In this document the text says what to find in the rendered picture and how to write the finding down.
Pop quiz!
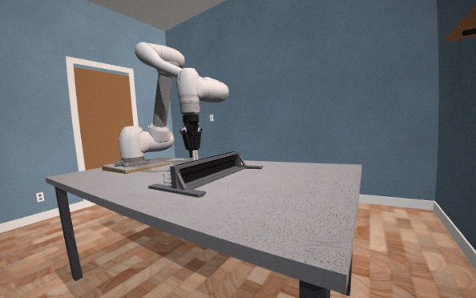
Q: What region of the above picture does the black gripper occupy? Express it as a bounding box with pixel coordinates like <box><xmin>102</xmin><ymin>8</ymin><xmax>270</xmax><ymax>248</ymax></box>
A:
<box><xmin>180</xmin><ymin>115</ymin><xmax>203</xmax><ymax>162</ymax></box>

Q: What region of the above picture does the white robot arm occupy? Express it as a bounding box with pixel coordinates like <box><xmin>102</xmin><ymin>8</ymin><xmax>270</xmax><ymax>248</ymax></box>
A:
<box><xmin>114</xmin><ymin>42</ymin><xmax>229</xmax><ymax>167</ymax></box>

